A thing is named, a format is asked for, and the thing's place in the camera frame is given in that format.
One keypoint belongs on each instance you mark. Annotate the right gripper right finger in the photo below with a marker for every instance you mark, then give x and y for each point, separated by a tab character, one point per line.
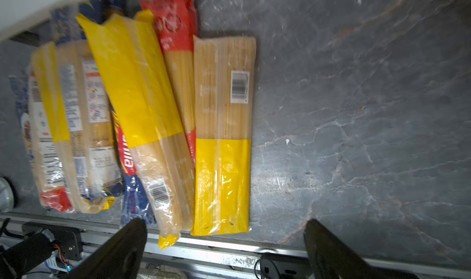
330	258

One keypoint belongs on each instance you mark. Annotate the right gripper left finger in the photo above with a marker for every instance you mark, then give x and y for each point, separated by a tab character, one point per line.
119	258

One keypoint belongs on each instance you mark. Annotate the yellow-top spaghetti bag barcode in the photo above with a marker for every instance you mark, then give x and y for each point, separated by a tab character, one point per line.
131	63

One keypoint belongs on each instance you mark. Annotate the half yellow spaghetti bag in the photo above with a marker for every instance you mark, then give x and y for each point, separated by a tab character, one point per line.
224	83

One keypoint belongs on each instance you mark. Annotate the clear blue-end spaghetti bag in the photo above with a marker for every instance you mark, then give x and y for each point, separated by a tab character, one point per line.
87	106

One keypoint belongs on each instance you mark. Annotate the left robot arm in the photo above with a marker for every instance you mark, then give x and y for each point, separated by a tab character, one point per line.
37	244

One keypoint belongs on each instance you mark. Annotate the white two-tier shelf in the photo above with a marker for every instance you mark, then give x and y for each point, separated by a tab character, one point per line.
20	15

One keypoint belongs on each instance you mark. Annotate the blue Barilla spaghetti bag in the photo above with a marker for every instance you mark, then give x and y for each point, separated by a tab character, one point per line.
135	201

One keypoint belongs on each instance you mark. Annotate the red spaghetti bag left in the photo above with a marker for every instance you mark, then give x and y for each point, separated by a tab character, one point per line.
48	169

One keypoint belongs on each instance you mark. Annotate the red spaghetti bag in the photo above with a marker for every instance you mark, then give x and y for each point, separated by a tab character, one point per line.
176	26
48	169

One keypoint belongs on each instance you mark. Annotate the blue tan spaghetti bag leftmost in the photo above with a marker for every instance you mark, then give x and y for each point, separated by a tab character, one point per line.
19	88

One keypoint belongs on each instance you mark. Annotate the red spaghetti bag right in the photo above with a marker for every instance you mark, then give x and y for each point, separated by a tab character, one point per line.
176	26

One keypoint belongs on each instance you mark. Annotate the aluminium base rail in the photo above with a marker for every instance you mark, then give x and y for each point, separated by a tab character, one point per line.
212	255

